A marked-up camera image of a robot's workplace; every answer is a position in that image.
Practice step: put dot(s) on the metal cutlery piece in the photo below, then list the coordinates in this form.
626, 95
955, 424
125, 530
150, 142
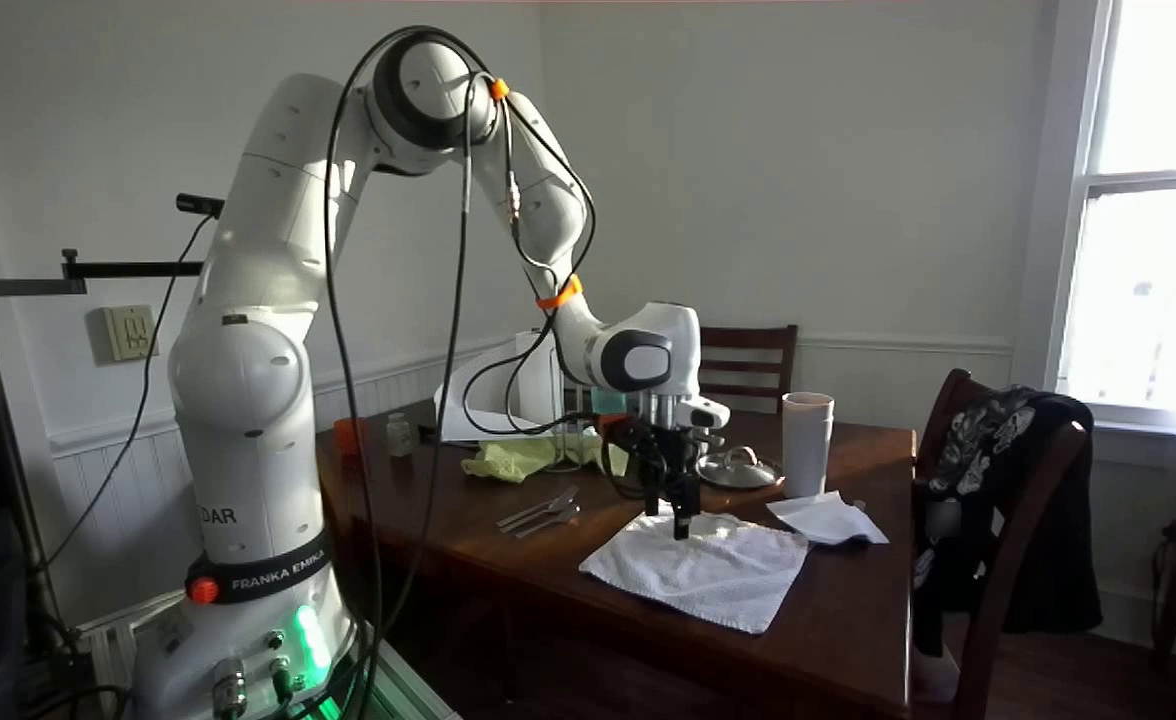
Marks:
534, 507
544, 522

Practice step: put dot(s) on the small dark glass jar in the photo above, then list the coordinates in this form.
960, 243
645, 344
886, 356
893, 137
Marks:
403, 434

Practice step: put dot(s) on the yellow-green cloth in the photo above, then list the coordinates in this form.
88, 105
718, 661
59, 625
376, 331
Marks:
514, 461

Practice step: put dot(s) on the large white cloth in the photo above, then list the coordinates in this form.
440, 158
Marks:
720, 572

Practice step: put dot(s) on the black patterned jacket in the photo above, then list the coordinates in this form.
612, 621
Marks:
1041, 535

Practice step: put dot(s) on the teal plastic cup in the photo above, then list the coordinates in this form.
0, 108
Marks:
608, 403

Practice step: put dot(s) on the black camera stand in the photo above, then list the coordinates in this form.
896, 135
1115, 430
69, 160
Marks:
123, 268

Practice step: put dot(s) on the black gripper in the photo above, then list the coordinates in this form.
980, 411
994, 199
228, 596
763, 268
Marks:
664, 461

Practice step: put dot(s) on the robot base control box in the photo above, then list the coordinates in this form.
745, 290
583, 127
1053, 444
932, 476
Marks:
254, 655

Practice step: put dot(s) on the metal pot lid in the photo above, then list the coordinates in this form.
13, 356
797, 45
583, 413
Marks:
741, 471

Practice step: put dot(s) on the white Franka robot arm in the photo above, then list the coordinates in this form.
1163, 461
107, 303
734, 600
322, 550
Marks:
251, 372

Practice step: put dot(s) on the beige wall outlet plate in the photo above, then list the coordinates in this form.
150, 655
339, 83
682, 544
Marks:
123, 334

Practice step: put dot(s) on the dark wooden slatted chair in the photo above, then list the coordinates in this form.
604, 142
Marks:
750, 349

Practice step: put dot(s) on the bright white-framed window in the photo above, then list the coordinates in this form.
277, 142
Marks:
1149, 266

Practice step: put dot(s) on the small orange object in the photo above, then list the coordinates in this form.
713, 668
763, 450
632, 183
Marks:
346, 434

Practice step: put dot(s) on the wooden chair with jacket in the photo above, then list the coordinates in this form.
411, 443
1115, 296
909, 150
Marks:
991, 640

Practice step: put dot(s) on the tall translucent plastic cup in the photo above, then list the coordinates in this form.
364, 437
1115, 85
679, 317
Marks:
807, 444

